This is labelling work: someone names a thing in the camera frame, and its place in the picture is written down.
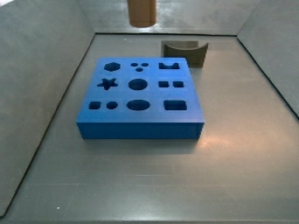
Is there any brown round cylinder peg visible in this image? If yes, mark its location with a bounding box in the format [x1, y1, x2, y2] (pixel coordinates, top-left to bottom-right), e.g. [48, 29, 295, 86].
[127, 0, 156, 28]

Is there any blue shape sorter block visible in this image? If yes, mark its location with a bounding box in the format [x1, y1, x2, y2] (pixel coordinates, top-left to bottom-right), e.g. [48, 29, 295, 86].
[76, 57, 204, 139]

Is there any dark grey curved block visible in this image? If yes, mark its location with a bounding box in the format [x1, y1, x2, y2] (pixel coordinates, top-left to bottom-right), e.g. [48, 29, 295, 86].
[162, 40, 210, 68]

